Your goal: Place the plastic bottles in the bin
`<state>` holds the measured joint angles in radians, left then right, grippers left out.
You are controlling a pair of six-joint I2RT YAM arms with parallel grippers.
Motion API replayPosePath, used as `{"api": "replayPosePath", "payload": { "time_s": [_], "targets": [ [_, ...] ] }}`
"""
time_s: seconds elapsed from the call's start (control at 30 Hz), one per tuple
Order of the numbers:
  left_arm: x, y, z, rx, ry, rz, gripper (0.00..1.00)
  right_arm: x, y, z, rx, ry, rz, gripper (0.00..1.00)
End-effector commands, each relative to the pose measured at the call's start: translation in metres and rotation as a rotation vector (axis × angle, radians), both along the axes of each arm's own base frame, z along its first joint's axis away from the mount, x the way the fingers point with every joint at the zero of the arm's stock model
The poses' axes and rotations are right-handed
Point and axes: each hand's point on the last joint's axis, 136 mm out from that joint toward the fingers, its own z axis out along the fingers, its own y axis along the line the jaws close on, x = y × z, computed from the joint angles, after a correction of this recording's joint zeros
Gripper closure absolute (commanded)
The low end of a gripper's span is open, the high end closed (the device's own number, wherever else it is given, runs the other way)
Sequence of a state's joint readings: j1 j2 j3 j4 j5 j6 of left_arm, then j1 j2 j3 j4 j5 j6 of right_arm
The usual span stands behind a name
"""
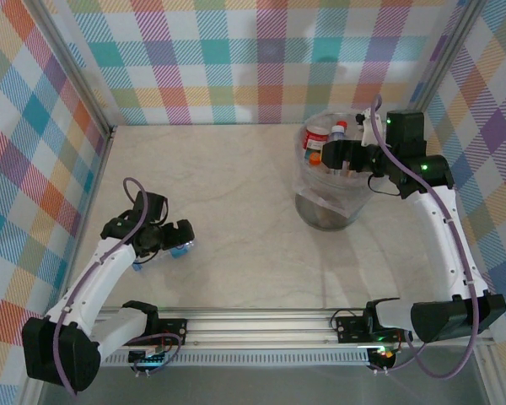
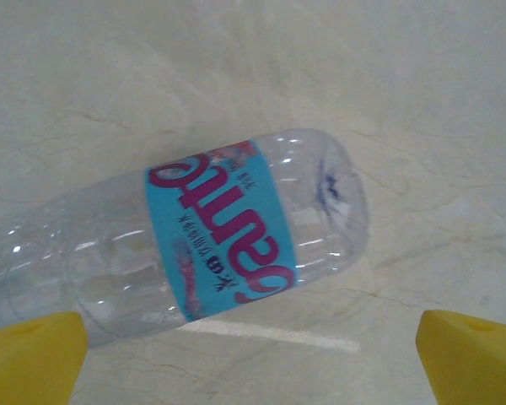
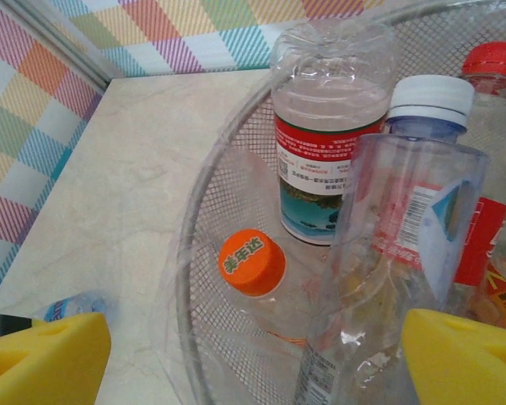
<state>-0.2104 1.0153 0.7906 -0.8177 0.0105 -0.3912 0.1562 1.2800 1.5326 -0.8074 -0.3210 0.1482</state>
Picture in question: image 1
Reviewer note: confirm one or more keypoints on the grey metal mesh bin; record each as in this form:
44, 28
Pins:
329, 215

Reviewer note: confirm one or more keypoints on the aluminium frame post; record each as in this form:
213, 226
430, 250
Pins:
76, 67
443, 63

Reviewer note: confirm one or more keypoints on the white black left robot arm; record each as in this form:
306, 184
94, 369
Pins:
93, 278

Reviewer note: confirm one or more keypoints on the aluminium side rail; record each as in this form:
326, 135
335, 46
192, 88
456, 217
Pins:
97, 177

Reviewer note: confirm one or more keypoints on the grey metal panel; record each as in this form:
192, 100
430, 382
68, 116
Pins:
257, 386

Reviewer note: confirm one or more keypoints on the left controller board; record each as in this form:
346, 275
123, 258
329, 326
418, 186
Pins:
147, 358

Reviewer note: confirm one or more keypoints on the clear plastic bin liner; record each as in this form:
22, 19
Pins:
320, 190

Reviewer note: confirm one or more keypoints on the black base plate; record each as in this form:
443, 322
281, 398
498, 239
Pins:
350, 329
175, 331

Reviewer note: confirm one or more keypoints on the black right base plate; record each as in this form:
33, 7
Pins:
350, 329

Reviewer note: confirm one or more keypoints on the right controller board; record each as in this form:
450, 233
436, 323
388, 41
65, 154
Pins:
381, 356

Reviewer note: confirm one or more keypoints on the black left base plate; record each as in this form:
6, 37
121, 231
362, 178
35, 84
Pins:
175, 331

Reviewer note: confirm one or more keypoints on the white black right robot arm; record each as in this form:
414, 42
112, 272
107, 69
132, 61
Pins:
443, 236

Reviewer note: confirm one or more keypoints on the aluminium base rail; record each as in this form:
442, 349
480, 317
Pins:
257, 325

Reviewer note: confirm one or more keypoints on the controller board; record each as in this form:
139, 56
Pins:
381, 356
147, 358

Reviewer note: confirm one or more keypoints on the red label clear bottle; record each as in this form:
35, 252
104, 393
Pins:
316, 134

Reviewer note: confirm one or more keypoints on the clear bottle blue Ganten label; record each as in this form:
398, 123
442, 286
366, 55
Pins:
180, 252

